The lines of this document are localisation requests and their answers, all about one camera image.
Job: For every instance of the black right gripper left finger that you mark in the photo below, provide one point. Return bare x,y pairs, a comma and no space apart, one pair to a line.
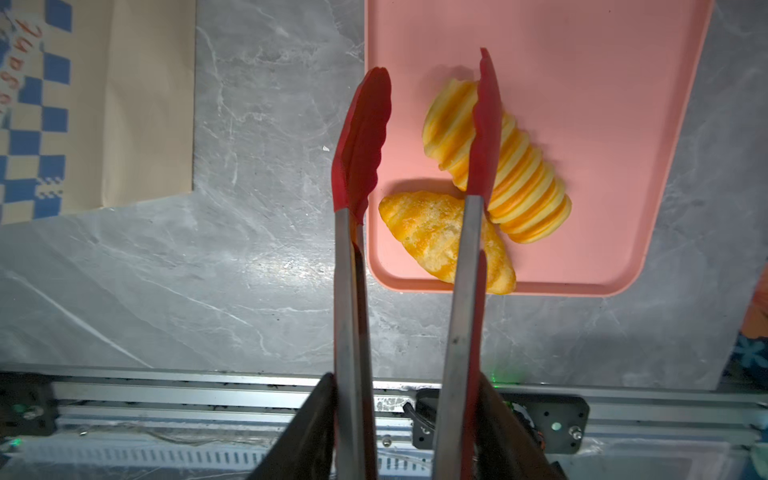
305,448

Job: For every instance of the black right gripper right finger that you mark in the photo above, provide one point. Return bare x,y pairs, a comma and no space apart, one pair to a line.
505,449

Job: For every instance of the golden croissant bread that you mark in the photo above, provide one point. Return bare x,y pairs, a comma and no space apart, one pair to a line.
429,226

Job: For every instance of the striped long bread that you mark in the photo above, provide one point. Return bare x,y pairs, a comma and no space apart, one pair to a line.
529,201

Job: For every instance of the red metal kitchen tongs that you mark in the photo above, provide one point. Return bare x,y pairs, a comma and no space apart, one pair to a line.
353,178

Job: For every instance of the blue checkered paper bag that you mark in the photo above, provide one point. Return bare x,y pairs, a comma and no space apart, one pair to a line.
97,105

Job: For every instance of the pink plastic tray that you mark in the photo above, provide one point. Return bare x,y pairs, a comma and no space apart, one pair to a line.
600,86

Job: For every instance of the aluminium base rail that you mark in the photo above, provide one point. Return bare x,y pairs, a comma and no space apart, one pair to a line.
143,424

